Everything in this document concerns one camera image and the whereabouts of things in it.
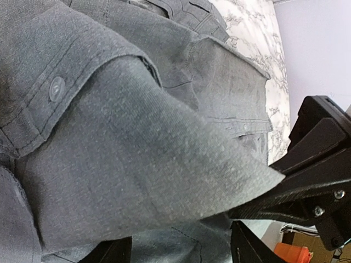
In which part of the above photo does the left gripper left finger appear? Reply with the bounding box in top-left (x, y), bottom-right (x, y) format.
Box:
top-left (86, 237), bottom-right (132, 263)

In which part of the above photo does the orange plastic bin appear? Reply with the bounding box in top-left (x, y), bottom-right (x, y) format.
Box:
top-left (274, 243), bottom-right (313, 263)

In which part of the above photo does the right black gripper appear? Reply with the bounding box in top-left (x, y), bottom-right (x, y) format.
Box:
top-left (228, 96), bottom-right (350, 250)

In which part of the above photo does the grey button shirt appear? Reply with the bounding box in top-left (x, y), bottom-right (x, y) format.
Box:
top-left (1, 1), bottom-right (283, 262)

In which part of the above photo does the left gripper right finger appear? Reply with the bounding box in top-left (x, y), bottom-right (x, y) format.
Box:
top-left (230, 221), bottom-right (282, 263)

